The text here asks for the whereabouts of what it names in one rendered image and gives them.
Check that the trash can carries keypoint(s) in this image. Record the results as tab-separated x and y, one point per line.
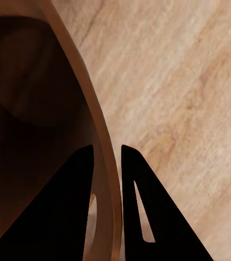
48	110

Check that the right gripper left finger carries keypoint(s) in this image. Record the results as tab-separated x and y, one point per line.
53	226

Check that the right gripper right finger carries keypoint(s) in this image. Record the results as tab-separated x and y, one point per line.
175	240

